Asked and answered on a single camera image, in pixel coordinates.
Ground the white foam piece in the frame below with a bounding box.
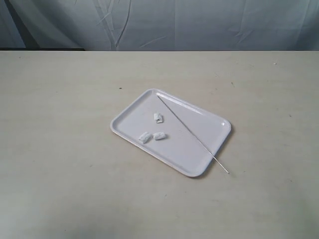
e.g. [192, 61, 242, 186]
[154, 113, 164, 123]
[153, 132, 167, 140]

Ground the white foam piece end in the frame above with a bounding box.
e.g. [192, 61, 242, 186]
[138, 132, 153, 144]

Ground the thin metal skewer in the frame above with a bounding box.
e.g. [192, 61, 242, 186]
[157, 95, 230, 175]

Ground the white rectangular plastic tray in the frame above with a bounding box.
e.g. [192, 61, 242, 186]
[110, 89, 231, 177]

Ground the grey backdrop curtain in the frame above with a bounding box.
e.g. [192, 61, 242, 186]
[0, 0, 319, 51]

